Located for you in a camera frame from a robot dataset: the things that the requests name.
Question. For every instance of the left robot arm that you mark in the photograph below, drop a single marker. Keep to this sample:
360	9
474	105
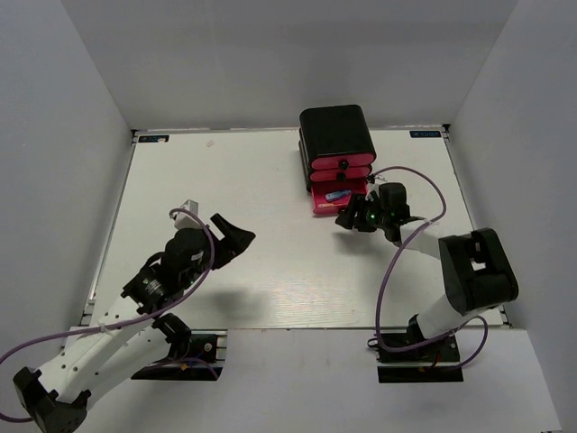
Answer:
138	332

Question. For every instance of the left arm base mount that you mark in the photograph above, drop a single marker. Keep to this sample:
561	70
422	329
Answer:
199	359

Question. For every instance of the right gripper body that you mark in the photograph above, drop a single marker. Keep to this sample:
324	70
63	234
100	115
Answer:
368	220

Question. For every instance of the right corner label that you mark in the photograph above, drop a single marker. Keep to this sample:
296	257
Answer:
425	134

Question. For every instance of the blue correction tape case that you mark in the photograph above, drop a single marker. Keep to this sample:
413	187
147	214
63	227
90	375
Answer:
336	195

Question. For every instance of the pink bottom drawer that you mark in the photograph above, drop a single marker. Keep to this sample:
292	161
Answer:
319	189

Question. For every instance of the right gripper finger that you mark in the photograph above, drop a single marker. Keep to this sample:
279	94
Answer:
348	220
357	204

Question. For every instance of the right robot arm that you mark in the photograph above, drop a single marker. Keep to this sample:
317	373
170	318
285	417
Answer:
477	275

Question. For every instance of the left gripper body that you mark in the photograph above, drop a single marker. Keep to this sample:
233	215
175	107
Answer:
218	260

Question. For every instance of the left corner label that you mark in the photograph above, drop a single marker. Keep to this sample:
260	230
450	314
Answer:
162	138

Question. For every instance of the black drawer cabinet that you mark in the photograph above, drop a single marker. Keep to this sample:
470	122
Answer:
329	130

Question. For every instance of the orange correction tape case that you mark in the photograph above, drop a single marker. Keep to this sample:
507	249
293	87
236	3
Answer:
332	205

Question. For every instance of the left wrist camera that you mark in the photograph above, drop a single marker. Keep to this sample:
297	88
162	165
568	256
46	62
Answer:
183	217

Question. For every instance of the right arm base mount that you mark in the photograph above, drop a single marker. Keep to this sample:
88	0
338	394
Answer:
436	363

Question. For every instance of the corner label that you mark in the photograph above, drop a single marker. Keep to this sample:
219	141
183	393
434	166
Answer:
162	138
425	134

